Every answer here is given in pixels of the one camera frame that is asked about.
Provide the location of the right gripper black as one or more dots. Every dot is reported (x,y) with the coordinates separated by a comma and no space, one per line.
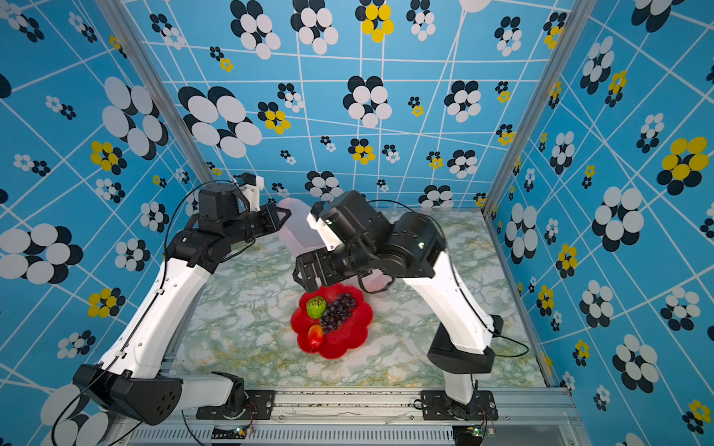
(317,262)

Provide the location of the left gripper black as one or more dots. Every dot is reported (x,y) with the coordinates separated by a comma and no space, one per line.
(272,224)

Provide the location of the pink translucent plastic bag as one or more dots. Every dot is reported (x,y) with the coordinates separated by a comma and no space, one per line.
(300,238)

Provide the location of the dark purple grape bunch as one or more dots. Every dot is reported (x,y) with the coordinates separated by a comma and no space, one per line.
(337,313)

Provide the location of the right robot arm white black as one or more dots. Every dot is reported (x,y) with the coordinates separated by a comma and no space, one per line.
(358,239)

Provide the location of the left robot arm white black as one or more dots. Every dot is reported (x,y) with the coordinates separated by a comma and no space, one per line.
(129,379)

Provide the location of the red flower-shaped plate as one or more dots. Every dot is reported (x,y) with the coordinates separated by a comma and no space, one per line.
(351,335)

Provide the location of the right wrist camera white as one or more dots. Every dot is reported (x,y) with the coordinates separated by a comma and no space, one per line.
(323,227)

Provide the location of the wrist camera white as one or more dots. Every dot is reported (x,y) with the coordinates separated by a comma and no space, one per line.
(323,227)
(250,186)

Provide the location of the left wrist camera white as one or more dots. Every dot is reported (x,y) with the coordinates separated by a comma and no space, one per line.
(250,186)

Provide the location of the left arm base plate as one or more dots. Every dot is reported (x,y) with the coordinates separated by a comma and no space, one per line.
(253,404)

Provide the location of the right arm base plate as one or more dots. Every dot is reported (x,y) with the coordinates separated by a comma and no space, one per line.
(437,406)

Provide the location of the left aluminium corner post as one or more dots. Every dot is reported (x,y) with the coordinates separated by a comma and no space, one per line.
(144,116)

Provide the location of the aluminium corner post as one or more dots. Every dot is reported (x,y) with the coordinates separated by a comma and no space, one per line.
(577,20)
(144,116)

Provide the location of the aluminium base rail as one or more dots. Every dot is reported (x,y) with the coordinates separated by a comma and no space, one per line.
(370,416)

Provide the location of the right aluminium corner post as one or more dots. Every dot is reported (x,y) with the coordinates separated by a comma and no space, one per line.
(577,20)

